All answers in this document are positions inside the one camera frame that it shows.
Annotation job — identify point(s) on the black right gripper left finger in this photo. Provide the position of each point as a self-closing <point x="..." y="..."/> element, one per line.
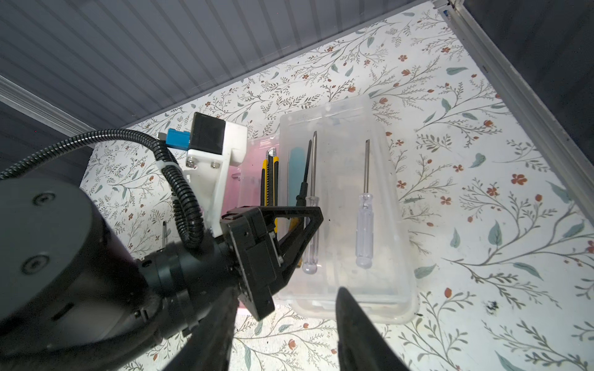
<point x="209" y="346"/>

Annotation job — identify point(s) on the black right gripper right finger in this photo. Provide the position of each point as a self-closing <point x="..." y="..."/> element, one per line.
<point x="360" y="344"/>

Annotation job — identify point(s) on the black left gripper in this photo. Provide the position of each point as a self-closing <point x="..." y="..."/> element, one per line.
<point x="265" y="264"/>

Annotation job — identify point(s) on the yellow handled small screwdriver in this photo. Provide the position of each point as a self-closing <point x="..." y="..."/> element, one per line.
<point x="301" y="198"/>

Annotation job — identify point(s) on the teal utility knife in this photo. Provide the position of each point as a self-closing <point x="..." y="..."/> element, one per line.
<point x="297" y="165"/>

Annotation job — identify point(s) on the black yellow utility knife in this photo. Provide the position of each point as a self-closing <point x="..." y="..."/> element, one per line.
<point x="269" y="179"/>

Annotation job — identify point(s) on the pink plastic tool box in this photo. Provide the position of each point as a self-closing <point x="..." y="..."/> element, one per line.
<point x="387" y="291"/>

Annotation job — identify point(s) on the black yellow screwdriver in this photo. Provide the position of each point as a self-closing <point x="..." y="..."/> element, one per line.
<point x="164" y="235"/>

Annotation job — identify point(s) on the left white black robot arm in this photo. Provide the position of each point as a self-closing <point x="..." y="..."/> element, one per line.
<point x="73" y="298"/>

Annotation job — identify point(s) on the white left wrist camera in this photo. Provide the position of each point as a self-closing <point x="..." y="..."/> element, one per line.
<point x="213" y="147"/>

